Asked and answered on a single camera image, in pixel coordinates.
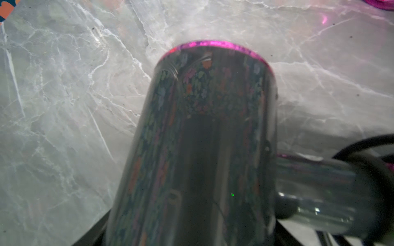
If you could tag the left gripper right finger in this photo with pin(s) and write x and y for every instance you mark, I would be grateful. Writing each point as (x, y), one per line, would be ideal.
(283, 237)

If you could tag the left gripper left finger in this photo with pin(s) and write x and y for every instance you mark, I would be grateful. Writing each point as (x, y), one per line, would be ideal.
(95, 235)

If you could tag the dark grey hair dryer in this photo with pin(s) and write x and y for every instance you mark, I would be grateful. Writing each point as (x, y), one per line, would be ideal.
(387, 5)
(204, 169)

